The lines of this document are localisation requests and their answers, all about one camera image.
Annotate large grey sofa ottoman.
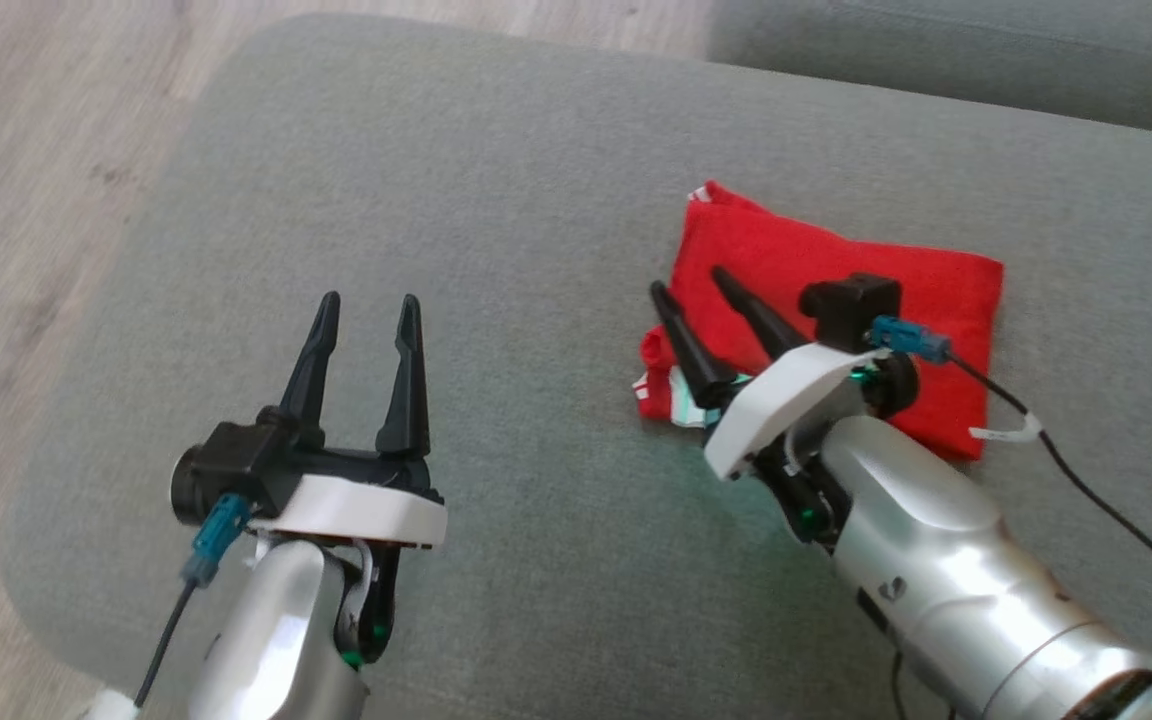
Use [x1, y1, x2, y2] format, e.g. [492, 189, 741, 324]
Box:
[0, 12, 1152, 720]

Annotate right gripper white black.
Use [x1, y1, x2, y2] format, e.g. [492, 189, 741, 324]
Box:
[648, 265, 893, 482]

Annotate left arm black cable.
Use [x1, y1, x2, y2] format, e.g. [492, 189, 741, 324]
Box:
[133, 492, 253, 713]

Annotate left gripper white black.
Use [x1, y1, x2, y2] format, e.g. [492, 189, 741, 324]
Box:
[247, 291, 450, 549]

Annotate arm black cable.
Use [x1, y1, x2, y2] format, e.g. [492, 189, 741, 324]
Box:
[870, 316, 1152, 603]
[133, 492, 253, 713]

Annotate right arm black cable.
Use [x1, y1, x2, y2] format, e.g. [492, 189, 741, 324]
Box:
[870, 316, 1152, 603]

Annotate grey sofa seat cushion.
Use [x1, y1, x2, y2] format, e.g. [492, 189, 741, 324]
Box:
[710, 0, 1152, 142]

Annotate red and white garment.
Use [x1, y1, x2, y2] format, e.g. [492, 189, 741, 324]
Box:
[632, 180, 1006, 464]

